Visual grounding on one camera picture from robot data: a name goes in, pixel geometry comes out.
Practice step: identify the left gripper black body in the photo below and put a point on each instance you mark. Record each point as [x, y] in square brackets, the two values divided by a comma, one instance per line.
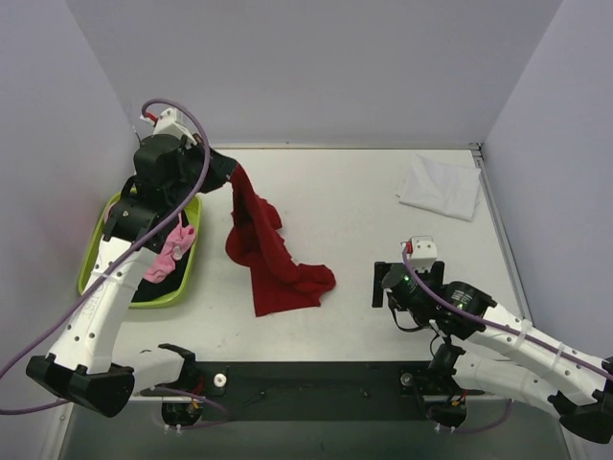
[211, 169]

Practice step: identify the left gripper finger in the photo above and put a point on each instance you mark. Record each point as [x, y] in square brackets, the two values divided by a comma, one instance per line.
[213, 182]
[221, 166]

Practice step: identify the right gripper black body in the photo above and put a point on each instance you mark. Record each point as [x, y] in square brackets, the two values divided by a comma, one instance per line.
[379, 284]

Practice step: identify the red t-shirt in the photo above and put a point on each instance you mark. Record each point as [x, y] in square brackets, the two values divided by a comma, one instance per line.
[278, 283]

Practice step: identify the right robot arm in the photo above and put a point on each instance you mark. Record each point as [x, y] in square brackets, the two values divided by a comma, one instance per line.
[488, 349]

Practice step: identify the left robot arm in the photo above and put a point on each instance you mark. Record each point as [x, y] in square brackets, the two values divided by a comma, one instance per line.
[78, 368]

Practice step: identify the pink t-shirt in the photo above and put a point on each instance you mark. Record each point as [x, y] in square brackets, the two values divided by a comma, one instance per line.
[175, 249]

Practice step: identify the lime green plastic bin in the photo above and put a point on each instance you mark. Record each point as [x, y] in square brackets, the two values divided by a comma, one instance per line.
[193, 211]

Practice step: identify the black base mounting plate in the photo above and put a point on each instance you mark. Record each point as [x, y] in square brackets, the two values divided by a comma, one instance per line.
[351, 391]

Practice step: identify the folded white t-shirt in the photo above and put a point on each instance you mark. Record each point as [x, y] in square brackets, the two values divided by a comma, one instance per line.
[448, 190]

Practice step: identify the black t-shirt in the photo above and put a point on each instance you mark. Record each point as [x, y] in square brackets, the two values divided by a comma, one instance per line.
[147, 292]

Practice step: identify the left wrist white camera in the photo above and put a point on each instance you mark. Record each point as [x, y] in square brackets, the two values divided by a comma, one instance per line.
[170, 122]

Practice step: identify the wrist white camera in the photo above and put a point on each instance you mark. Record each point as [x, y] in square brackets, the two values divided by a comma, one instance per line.
[422, 253]
[170, 122]

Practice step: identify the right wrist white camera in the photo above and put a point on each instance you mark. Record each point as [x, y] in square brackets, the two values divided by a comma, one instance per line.
[422, 253]

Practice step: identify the aluminium table edge rail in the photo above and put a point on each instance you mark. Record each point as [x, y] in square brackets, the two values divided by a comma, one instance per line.
[500, 230]

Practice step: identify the front aluminium rail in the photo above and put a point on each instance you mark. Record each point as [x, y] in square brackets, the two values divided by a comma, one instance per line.
[64, 413]

